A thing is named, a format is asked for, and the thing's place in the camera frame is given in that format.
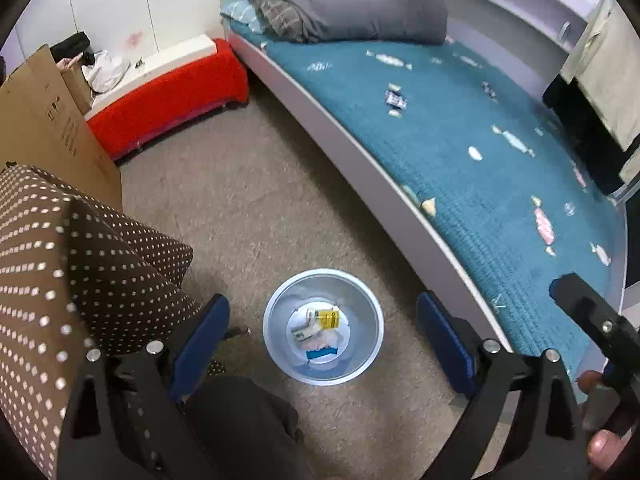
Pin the grey plaid pillow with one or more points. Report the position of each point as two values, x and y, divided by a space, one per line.
282 17

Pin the white wardrobe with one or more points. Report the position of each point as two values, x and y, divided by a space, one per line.
165 0

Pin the light blue checked sheet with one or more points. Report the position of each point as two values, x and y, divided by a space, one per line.
242 15

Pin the yellow label packet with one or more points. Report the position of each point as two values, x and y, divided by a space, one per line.
325 317

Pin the teal candy print blanket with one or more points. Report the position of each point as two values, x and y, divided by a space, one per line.
450 110

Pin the blue wrapper piece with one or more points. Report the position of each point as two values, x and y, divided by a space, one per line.
322 355

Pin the green striped wrapper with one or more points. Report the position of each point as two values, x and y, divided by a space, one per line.
303 335

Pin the cream hanging garment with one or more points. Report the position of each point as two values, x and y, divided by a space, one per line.
607 75

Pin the bed with teal blanket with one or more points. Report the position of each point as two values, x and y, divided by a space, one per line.
360 160

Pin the pale pink butterfly sticker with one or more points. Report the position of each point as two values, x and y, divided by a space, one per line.
133 39

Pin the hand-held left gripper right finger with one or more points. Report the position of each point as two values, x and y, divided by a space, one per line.
445 340

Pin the small dark hair clip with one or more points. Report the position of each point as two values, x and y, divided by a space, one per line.
138 63

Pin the grey duvet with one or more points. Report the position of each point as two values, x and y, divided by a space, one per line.
360 2

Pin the small dark wrapper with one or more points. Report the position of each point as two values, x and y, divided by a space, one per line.
489 91

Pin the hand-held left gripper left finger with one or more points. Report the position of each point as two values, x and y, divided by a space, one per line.
200 342

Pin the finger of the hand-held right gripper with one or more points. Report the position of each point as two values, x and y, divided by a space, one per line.
585 305

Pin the round silver waste bin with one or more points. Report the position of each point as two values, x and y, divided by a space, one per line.
280 320

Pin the person's dark trouser leg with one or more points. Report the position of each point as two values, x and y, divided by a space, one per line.
245 430

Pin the white storage bench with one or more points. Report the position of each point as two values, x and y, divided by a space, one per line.
185 52

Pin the round polka dot table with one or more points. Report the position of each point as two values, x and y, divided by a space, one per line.
30 260

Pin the large flat cardboard box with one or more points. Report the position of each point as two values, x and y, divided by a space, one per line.
45 120

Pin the white plastic bag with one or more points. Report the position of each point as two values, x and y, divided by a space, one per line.
105 72

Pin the blue white snack wrapper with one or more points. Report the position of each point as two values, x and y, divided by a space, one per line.
395 100

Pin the person's right hand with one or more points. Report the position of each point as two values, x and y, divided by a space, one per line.
605 452

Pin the black clothing pile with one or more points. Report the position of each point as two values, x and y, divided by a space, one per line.
70 45

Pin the black hanging garment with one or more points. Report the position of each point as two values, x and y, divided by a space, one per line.
575 115

